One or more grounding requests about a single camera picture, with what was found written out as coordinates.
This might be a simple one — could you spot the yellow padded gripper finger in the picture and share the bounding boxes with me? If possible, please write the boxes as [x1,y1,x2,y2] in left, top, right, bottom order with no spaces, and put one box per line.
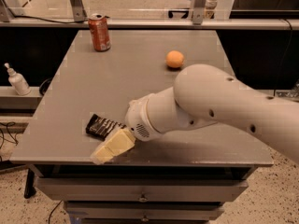
[90,128,135,165]

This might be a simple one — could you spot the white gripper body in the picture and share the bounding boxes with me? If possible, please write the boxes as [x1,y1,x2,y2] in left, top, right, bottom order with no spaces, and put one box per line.
[125,94,162,142]

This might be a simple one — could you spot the black rxbar chocolate wrapper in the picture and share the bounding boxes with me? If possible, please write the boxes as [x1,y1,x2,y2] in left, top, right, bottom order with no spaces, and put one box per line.
[85,114,125,140]

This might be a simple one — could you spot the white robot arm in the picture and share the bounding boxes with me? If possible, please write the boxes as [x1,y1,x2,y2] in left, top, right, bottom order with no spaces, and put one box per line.
[91,64,299,164]

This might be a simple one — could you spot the grey upper drawer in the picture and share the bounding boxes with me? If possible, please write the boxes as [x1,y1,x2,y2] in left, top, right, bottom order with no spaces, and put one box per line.
[36,178,249,203]

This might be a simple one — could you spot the grey drawer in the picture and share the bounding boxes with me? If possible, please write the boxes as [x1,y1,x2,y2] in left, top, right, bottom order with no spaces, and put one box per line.
[64,202,224,220]
[36,178,249,203]

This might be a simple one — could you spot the orange fruit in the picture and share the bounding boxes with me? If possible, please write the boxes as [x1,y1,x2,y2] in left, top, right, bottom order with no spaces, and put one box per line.
[165,50,184,68]

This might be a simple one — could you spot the grey lower drawer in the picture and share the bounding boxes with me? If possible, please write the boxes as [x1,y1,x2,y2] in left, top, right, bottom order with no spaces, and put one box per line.
[64,202,224,220]

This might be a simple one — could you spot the red soda can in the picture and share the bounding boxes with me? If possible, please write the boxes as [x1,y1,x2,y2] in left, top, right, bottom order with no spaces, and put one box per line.
[88,14,111,52]

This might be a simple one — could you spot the black table leg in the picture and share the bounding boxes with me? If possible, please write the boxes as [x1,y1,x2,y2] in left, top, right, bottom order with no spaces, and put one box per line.
[24,170,36,199]

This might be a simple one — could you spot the white pump bottle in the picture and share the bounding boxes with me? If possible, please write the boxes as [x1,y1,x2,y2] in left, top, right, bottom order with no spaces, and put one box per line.
[5,63,31,96]

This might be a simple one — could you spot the black floor cables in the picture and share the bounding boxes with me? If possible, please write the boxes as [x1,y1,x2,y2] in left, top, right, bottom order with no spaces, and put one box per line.
[0,121,20,163]

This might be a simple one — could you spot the left metal frame bracket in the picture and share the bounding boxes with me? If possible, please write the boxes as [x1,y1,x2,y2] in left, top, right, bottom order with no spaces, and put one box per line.
[69,0,87,22]

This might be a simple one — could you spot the metal frame bracket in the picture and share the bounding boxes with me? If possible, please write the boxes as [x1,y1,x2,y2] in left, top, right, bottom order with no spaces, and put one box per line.
[192,0,206,25]
[69,0,87,22]

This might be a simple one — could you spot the right metal frame bracket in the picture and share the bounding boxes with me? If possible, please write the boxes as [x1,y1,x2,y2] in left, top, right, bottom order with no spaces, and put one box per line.
[192,0,206,25]

